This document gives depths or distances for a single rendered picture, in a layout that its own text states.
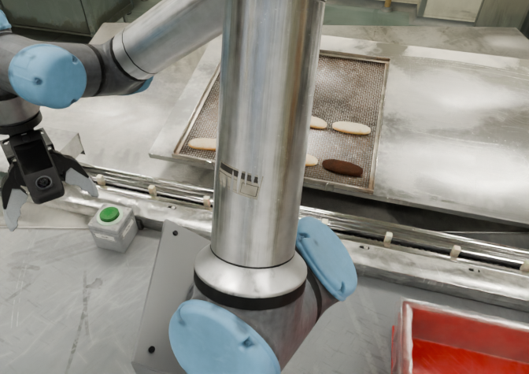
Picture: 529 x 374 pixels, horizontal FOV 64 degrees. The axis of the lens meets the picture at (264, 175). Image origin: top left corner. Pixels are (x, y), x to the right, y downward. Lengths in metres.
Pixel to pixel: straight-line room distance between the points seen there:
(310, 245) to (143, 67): 0.34
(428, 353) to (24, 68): 0.78
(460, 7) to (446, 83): 3.02
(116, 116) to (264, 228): 1.07
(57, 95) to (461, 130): 0.95
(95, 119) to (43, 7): 2.46
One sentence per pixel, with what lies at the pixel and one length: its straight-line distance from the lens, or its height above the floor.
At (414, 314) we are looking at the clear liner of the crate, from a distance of 0.81.
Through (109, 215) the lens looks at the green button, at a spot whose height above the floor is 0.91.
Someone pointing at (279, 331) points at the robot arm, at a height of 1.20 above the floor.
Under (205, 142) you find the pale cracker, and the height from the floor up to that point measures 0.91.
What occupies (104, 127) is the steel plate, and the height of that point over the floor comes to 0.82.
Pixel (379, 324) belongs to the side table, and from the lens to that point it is 0.88.
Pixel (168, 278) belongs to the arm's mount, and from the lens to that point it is 0.66.
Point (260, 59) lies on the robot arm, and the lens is 0.34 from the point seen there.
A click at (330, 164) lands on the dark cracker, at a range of 1.03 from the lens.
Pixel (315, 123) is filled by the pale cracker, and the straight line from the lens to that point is 1.12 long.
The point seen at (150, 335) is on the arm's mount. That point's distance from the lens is 0.61.
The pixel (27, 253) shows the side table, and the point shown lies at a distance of 1.07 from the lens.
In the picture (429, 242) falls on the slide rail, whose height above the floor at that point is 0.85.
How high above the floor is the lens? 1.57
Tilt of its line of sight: 43 degrees down
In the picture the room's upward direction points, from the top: 1 degrees clockwise
